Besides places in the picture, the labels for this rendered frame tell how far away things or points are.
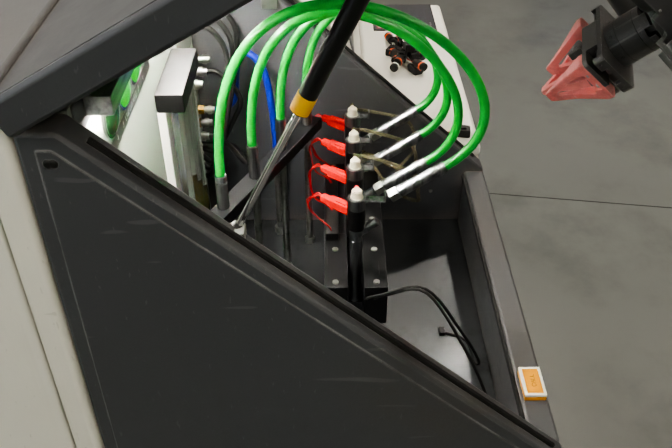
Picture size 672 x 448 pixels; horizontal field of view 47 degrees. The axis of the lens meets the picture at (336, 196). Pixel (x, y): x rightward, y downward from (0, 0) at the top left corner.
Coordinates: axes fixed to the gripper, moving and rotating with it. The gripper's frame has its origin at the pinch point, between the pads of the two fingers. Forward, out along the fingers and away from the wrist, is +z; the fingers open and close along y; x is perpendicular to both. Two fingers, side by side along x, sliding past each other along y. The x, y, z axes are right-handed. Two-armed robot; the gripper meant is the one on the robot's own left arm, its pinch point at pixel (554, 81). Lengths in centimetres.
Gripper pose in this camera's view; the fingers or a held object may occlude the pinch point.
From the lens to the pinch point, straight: 104.5
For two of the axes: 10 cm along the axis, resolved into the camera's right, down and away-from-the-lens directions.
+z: -6.4, 3.8, 6.7
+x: 7.4, 5.2, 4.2
